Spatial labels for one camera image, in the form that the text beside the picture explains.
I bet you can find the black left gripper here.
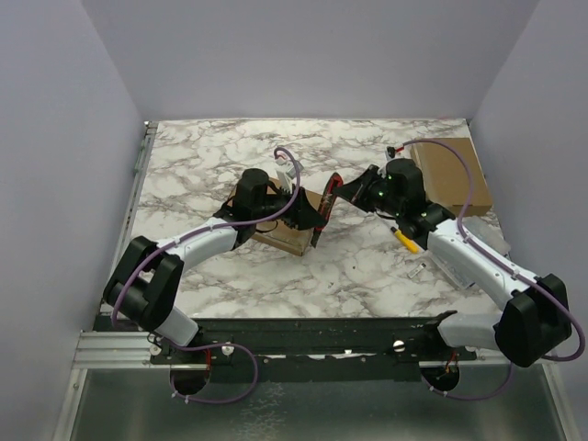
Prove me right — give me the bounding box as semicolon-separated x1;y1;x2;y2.
254;183;327;231

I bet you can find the red black utility knife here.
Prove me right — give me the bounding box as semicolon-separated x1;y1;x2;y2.
310;173;344;248

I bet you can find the brown cardboard express box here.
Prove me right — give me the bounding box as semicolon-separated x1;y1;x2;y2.
252;176;324;257

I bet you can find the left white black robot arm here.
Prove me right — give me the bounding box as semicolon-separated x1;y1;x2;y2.
103;168;326;363

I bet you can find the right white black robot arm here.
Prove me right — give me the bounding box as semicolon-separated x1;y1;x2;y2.
334;159;571;368

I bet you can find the clear plastic screw box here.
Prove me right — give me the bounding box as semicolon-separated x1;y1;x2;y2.
431;216;512;291

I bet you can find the small silver metal piece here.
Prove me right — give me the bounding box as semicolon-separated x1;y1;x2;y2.
407;263;426;278

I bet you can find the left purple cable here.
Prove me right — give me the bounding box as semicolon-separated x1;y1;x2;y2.
110;145;305;406

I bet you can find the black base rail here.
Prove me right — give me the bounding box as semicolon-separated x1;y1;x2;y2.
148;317;476;384

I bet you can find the aluminium extrusion frame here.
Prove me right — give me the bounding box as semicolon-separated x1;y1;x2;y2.
59;119;575;441

